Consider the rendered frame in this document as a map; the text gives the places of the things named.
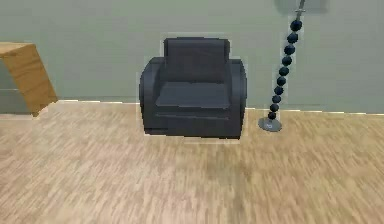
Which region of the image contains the dark grey armchair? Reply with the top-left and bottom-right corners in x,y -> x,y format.
138,36 -> 248,140

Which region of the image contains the black beaded floor lamp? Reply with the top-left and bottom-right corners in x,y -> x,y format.
257,0 -> 329,133

